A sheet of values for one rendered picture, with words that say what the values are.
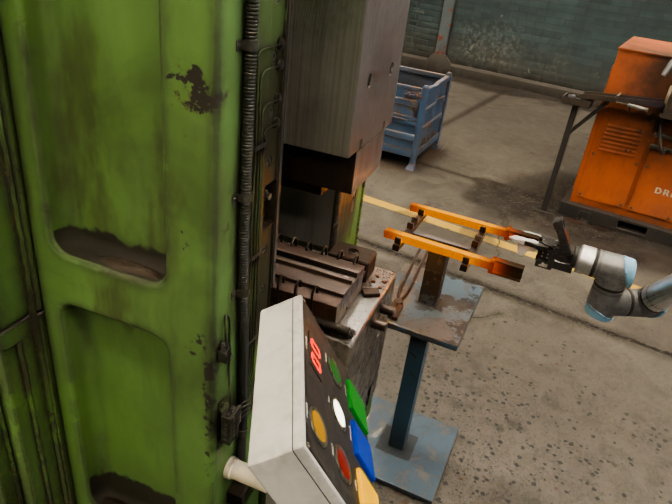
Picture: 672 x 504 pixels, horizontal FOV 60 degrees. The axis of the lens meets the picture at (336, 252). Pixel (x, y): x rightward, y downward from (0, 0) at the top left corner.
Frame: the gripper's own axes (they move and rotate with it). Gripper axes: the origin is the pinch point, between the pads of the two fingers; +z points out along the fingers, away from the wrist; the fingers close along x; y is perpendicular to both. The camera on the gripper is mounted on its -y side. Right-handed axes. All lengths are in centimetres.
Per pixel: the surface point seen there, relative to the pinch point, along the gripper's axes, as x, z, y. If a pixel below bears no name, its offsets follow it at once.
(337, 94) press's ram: -77, 34, -52
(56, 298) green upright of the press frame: -107, 81, -5
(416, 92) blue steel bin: 291, 121, 32
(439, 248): -25.5, 18.0, -0.4
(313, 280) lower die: -66, 40, -3
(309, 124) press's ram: -78, 39, -46
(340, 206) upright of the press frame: -37, 46, -10
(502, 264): -25.1, -0.5, -1.1
